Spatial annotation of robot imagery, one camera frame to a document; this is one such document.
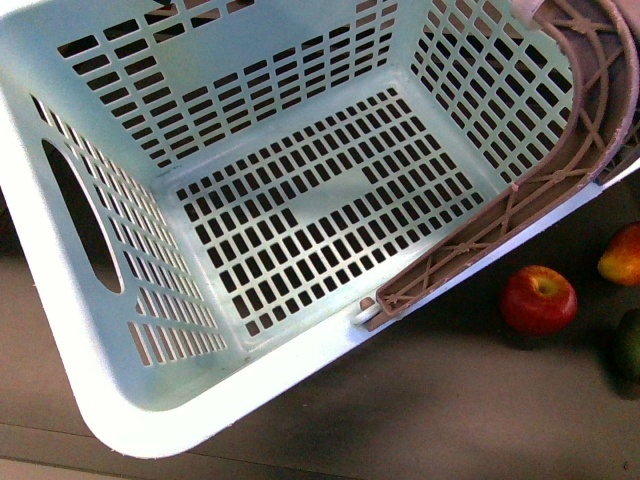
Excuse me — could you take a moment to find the black display tray front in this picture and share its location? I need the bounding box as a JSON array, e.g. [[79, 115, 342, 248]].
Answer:
[[1, 175, 639, 479]]

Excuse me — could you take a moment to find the red apple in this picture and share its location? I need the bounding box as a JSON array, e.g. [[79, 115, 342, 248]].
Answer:
[[499, 265, 578, 337]]

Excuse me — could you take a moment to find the light blue plastic basket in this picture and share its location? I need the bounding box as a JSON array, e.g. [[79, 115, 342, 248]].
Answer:
[[0, 0, 640, 461]]

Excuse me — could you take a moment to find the red yellow mango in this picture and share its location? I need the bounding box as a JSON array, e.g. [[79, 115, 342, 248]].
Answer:
[[597, 222, 639, 286]]

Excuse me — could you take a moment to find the brown basket handle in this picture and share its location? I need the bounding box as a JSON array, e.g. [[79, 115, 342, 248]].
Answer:
[[357, 1, 639, 331]]

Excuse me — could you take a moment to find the white zip tie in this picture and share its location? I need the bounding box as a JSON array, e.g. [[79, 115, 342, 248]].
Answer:
[[511, 0, 543, 27]]

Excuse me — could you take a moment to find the green avocado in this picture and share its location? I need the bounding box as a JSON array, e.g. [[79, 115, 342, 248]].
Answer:
[[613, 308, 639, 383]]

